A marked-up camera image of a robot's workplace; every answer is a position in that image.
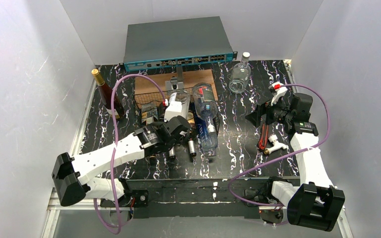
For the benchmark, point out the red black utility knife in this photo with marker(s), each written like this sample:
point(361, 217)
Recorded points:
point(263, 140)

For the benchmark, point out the white plastic faucet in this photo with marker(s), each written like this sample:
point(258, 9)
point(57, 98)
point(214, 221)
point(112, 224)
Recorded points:
point(276, 145)

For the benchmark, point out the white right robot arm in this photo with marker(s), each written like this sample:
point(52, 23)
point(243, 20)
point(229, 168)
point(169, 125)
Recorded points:
point(308, 164)

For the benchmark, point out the clear bottle with cork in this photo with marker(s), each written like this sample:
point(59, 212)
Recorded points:
point(183, 97)

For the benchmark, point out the clear bottle with dark label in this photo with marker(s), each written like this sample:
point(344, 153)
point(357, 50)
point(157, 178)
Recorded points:
point(205, 104)

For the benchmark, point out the dark green wine bottle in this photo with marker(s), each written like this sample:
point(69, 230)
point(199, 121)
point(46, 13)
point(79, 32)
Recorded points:
point(172, 154)

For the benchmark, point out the clear embossed bottle in rack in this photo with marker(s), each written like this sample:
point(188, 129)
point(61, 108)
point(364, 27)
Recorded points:
point(149, 114)

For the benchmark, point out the black wire wine rack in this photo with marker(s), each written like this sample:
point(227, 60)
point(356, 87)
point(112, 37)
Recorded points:
point(155, 99)

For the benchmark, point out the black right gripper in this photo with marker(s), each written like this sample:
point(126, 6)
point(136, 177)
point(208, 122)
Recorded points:
point(265, 114)

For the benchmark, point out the grey network switch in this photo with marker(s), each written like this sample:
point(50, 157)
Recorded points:
point(176, 43)

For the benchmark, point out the clear bottle with white cap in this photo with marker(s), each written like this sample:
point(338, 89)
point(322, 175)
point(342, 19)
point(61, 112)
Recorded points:
point(240, 76)

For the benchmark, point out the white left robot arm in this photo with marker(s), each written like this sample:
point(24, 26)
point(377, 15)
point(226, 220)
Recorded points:
point(76, 177)

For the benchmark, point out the wooden board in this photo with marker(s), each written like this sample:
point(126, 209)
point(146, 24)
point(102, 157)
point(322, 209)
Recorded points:
point(190, 78)

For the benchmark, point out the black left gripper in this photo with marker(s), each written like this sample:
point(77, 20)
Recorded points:
point(159, 119)

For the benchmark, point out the dark bottle with black cap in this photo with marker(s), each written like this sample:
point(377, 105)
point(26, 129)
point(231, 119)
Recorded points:
point(192, 148)

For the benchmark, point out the grey metal bracket post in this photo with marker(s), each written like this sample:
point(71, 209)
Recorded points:
point(175, 82)

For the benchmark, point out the amber wine bottle gold cap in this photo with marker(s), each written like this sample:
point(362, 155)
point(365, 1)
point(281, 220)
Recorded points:
point(105, 92)

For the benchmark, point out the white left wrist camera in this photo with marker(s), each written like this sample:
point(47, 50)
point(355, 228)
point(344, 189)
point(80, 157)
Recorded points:
point(174, 109)

